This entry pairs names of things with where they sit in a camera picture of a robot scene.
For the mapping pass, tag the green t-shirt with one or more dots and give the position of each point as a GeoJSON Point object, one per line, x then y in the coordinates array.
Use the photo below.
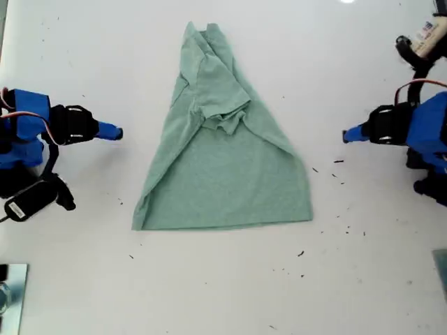
{"type": "Point", "coordinates": [227, 181]}

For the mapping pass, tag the black clamp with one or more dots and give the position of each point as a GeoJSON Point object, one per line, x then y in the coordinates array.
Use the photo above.
{"type": "Point", "coordinates": [3, 272]}

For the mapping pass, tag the short black camera stalk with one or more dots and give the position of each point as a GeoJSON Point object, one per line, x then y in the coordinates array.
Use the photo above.
{"type": "Point", "coordinates": [49, 164]}
{"type": "Point", "coordinates": [415, 92]}

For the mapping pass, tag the black camera box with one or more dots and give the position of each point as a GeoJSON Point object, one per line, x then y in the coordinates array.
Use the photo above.
{"type": "Point", "coordinates": [31, 199]}
{"type": "Point", "coordinates": [427, 38]}

